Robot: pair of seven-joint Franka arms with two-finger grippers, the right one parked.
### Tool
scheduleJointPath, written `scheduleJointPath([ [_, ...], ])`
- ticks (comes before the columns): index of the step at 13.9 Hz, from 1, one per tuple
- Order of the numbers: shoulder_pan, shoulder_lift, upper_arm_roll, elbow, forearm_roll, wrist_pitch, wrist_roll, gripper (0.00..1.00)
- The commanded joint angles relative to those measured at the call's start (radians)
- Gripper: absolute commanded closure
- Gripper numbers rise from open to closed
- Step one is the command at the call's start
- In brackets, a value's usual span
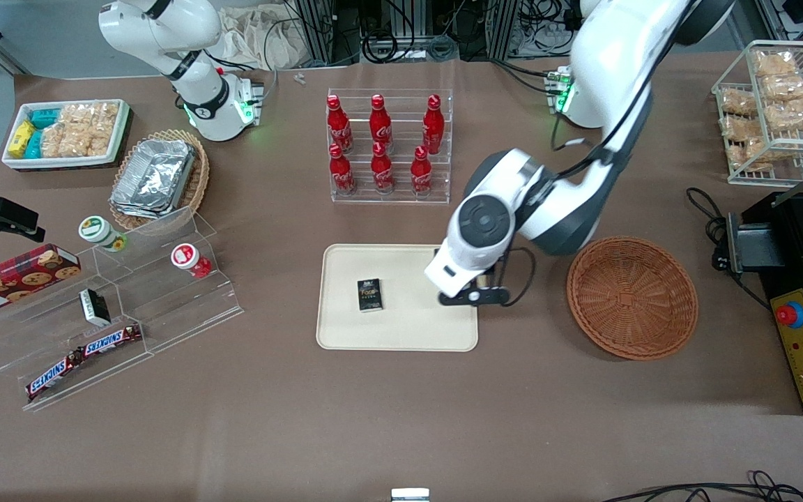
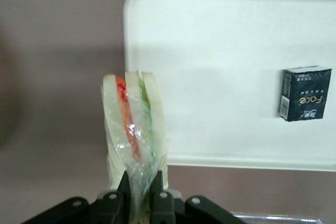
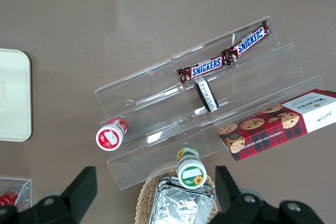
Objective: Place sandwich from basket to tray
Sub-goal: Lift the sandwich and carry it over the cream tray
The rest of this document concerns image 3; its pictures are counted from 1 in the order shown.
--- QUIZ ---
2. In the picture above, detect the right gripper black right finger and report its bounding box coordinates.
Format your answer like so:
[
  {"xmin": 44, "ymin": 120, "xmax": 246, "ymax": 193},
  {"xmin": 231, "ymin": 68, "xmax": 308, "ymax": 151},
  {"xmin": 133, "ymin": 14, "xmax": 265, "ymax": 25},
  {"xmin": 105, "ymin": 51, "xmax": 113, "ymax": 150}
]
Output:
[{"xmin": 209, "ymin": 165, "xmax": 327, "ymax": 224}]

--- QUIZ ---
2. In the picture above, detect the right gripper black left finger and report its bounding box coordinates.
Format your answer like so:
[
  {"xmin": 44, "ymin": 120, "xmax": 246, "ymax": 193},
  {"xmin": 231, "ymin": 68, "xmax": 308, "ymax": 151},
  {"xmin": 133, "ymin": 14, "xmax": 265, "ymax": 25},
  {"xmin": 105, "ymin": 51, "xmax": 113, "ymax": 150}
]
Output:
[{"xmin": 0, "ymin": 166, "xmax": 98, "ymax": 224}]

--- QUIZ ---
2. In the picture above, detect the aluminium foil tray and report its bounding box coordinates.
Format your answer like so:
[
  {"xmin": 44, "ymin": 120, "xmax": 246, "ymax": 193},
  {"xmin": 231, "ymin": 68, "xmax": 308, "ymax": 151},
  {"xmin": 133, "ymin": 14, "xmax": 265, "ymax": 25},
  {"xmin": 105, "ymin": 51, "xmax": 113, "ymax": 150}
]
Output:
[{"xmin": 149, "ymin": 176, "xmax": 214, "ymax": 224}]

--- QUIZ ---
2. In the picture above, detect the oval light wicker basket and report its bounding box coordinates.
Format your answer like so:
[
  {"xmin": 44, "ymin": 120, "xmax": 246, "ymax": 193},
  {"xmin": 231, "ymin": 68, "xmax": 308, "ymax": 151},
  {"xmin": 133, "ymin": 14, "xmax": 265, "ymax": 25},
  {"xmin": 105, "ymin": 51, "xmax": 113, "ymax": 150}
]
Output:
[{"xmin": 134, "ymin": 162, "xmax": 220, "ymax": 224}]

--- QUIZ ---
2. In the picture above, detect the beige plastic tray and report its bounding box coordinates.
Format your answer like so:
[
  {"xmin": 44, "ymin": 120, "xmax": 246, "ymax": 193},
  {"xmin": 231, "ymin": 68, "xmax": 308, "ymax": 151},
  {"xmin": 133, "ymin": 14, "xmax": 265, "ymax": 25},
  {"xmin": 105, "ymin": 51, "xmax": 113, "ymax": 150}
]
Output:
[{"xmin": 0, "ymin": 48, "xmax": 33, "ymax": 142}]

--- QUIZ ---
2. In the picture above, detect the green lid white cup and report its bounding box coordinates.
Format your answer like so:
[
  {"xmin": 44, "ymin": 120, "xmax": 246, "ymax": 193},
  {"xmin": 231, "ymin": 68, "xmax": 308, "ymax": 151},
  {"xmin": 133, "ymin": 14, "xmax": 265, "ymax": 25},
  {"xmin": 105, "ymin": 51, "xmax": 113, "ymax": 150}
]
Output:
[{"xmin": 176, "ymin": 147, "xmax": 207, "ymax": 189}]

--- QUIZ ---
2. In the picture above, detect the clear acrylic bottle rack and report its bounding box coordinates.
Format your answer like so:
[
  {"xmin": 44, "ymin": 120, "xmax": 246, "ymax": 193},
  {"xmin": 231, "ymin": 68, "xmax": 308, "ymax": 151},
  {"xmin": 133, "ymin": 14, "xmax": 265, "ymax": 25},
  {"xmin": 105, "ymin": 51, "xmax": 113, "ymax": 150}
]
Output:
[{"xmin": 0, "ymin": 177, "xmax": 33, "ymax": 210}]

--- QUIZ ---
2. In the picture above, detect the red lid white cup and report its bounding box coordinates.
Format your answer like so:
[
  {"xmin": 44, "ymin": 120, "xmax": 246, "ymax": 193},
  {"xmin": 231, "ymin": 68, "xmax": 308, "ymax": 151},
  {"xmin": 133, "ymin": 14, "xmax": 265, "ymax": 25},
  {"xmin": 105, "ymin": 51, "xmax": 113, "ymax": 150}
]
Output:
[{"xmin": 95, "ymin": 117, "xmax": 129, "ymax": 152}]

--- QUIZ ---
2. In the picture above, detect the red cola bottle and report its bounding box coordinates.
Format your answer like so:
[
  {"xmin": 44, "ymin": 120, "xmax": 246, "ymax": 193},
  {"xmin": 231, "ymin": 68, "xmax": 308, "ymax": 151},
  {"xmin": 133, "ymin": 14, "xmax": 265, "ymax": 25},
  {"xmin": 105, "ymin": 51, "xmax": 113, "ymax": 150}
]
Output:
[{"xmin": 0, "ymin": 189, "xmax": 19, "ymax": 207}]

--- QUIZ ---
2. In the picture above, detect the red tartan cookie box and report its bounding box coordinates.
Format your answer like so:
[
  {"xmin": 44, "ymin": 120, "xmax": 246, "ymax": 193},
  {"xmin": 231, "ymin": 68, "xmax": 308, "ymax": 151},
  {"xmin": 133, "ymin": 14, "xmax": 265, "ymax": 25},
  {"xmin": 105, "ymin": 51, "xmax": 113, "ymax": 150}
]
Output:
[{"xmin": 217, "ymin": 89, "xmax": 336, "ymax": 162}]

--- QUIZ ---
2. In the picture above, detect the small black white box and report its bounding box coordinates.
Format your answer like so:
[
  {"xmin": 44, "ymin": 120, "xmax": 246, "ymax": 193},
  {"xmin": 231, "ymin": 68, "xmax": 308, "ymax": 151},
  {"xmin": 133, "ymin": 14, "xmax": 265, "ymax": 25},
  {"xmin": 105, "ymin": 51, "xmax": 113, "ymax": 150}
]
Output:
[{"xmin": 194, "ymin": 76, "xmax": 220, "ymax": 113}]

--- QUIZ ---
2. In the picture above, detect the clear acrylic stepped display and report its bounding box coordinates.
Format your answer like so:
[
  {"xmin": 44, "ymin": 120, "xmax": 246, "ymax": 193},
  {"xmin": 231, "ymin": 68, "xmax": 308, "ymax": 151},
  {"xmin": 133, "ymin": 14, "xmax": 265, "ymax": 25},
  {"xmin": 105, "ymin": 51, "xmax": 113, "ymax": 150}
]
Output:
[
  {"xmin": 94, "ymin": 56, "xmax": 212, "ymax": 190},
  {"xmin": 170, "ymin": 15, "xmax": 325, "ymax": 156}
]

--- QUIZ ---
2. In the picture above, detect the Snickers chocolate bar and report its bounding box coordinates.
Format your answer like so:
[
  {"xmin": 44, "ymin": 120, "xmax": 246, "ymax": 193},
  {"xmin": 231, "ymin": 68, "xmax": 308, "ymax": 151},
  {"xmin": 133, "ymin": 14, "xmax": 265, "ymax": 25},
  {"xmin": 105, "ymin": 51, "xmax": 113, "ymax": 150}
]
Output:
[
  {"xmin": 176, "ymin": 55, "xmax": 227, "ymax": 86},
  {"xmin": 222, "ymin": 19, "xmax": 271, "ymax": 63}
]

